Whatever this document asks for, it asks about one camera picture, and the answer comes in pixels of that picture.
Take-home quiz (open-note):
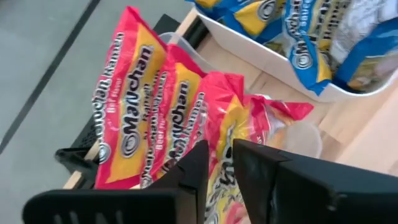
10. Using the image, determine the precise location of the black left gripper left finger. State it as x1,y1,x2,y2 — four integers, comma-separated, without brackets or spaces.
21,139,210,224

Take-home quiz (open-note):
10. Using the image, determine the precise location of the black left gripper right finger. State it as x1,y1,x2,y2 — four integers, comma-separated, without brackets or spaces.
232,139,398,224

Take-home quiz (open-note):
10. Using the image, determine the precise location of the red Maruchan ramen pack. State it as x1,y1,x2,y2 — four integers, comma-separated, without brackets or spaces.
138,43,208,189
91,6,169,190
186,71,315,224

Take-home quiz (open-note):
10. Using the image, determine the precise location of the white plastic bin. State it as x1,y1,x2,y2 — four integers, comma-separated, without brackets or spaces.
195,12,398,103

